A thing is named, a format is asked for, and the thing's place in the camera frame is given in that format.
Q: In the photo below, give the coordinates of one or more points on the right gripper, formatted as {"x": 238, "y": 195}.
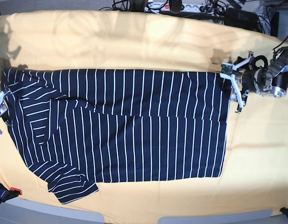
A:
{"x": 4, "y": 109}

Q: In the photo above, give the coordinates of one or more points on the white power strip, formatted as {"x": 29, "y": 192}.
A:
{"x": 162, "y": 7}

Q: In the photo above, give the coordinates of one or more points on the yellow table cloth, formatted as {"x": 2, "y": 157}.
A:
{"x": 255, "y": 170}

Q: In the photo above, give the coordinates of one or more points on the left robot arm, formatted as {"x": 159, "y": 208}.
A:
{"x": 261, "y": 76}

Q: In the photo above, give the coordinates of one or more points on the black power adapter box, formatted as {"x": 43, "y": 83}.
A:
{"x": 240, "y": 19}

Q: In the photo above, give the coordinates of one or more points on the red black clamp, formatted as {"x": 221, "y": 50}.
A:
{"x": 8, "y": 194}

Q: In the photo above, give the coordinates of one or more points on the navy white striped T-shirt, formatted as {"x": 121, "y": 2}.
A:
{"x": 77, "y": 128}

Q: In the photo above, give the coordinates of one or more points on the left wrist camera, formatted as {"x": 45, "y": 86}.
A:
{"x": 226, "y": 70}

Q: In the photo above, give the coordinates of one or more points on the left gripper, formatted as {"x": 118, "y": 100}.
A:
{"x": 248, "y": 81}

